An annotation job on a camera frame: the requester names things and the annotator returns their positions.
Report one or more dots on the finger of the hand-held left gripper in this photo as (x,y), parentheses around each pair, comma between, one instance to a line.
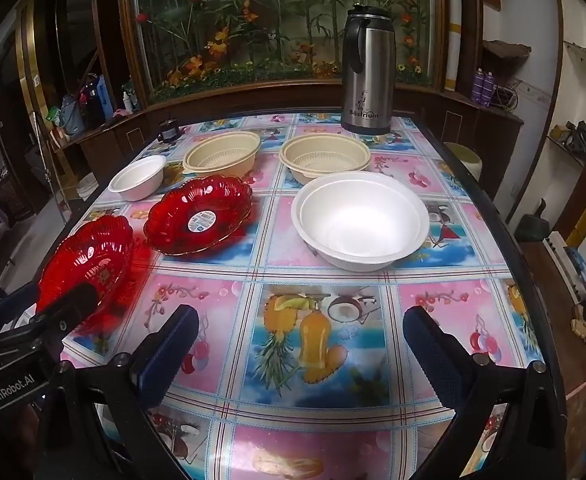
(70,305)
(18,302)

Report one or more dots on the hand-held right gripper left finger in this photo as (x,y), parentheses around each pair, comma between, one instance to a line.
(173,350)

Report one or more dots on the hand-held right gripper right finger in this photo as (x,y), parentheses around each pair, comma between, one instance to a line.
(433,355)

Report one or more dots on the large white foam bowl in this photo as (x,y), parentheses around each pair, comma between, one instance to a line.
(358,220)

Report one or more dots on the red plastic plate white label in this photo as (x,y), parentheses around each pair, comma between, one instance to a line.
(173,225)

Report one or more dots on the fruit printed tablecloth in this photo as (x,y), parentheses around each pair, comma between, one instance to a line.
(273,270)

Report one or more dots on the small white foam bowl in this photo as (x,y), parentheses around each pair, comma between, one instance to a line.
(135,182)

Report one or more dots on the white power strip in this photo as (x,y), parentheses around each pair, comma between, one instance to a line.
(558,252)

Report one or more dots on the dark green pot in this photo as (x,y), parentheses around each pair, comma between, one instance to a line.
(530,225)

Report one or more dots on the blue bag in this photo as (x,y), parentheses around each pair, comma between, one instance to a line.
(72,112)

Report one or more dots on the small dark table item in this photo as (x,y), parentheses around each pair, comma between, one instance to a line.
(167,132)

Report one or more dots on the white round stool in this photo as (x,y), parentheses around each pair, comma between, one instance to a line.
(465,160)

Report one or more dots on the beige plastic bowl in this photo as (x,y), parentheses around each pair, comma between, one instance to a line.
(238,160)
(323,152)

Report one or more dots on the purple spray can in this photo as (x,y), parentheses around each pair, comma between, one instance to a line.
(479,89)
(490,90)

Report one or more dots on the dark wooden cabinet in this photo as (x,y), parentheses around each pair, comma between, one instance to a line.
(298,97)

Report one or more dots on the stainless steel thermos jug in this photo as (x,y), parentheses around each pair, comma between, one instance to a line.
(368,70)

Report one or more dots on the white yellow rolled mat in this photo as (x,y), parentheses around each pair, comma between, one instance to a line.
(454,35)

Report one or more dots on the artificial flower glass display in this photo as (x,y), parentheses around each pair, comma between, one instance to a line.
(273,25)

